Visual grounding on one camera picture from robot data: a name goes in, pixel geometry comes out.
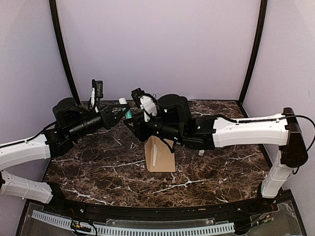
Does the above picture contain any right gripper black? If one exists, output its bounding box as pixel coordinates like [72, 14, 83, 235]
[123, 111, 183, 143]

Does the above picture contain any green glue stick white cap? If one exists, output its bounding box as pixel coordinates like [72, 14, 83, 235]
[119, 97, 133, 119]

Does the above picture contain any white letter paper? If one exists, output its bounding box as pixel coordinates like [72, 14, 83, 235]
[152, 144, 158, 167]

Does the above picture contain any brown paper envelope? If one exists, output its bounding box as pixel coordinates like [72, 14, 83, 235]
[145, 136, 176, 172]

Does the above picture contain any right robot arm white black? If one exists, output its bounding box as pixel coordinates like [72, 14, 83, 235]
[124, 90, 309, 213]

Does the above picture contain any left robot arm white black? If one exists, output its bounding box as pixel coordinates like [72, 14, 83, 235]
[0, 98, 130, 214]

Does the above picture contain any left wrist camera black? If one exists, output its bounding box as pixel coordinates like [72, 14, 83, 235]
[92, 79, 103, 99]

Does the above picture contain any left black frame post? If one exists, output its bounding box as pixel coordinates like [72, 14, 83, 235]
[49, 0, 81, 104]

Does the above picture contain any black frame post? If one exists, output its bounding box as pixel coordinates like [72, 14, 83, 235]
[238, 0, 268, 106]
[49, 0, 81, 104]

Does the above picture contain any black front rail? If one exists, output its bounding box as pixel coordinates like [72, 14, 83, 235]
[27, 190, 293, 222]

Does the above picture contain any white slotted cable duct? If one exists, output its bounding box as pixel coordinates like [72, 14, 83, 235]
[31, 210, 235, 236]

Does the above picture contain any right black frame post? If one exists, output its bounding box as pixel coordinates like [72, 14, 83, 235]
[238, 0, 268, 106]

